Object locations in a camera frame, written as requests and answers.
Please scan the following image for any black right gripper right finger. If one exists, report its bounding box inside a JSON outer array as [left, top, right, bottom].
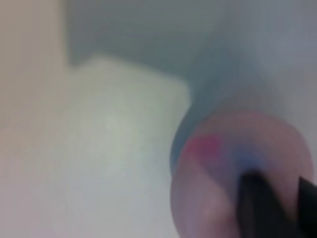
[[298, 175, 317, 238]]

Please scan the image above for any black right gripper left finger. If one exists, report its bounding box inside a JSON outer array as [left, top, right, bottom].
[[236, 171, 299, 238]]

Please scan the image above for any pink peach with green leaf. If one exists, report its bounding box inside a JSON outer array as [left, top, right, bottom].
[[169, 110, 317, 238]]

